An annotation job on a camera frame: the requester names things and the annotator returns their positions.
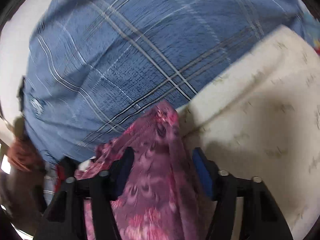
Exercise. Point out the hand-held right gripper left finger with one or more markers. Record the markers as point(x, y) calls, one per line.
point(123, 170)

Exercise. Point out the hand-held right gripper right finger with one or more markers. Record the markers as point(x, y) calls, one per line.
point(202, 172)

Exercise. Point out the purple floral shirt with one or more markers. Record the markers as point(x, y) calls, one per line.
point(155, 180)

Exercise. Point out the black and red garment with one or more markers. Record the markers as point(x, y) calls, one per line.
point(66, 165)

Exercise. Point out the cream leaf-print bed sheet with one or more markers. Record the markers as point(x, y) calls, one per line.
point(262, 105)

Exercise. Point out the orange cloth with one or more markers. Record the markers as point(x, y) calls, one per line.
point(22, 155)

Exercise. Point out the blue plaid quilt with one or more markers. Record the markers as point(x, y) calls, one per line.
point(125, 55)

